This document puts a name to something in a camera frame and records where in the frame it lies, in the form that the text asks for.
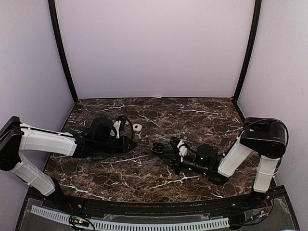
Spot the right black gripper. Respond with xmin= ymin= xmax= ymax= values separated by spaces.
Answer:
xmin=159 ymin=150 xmax=209 ymax=176

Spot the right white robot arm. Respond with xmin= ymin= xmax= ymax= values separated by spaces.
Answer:
xmin=152 ymin=117 xmax=289 ymax=209

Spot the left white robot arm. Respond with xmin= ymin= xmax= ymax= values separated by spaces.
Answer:
xmin=0 ymin=115 xmax=137 ymax=210

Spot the black front rail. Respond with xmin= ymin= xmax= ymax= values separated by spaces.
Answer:
xmin=40 ymin=192 xmax=272 ymax=218

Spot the white slotted cable duct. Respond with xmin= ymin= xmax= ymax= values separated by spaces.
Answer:
xmin=30 ymin=205 xmax=230 ymax=231

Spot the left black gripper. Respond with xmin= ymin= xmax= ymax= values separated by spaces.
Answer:
xmin=95 ymin=136 xmax=137 ymax=154

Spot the right black frame post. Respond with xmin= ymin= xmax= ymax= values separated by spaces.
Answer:
xmin=232 ymin=0 xmax=262 ymax=104

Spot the black earbud case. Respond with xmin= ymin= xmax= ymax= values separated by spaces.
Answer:
xmin=151 ymin=143 xmax=165 ymax=154

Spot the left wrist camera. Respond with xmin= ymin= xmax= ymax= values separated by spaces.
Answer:
xmin=112 ymin=115 xmax=128 ymax=139

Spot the small white charging case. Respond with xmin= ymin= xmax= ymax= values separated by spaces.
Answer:
xmin=133 ymin=124 xmax=142 ymax=132

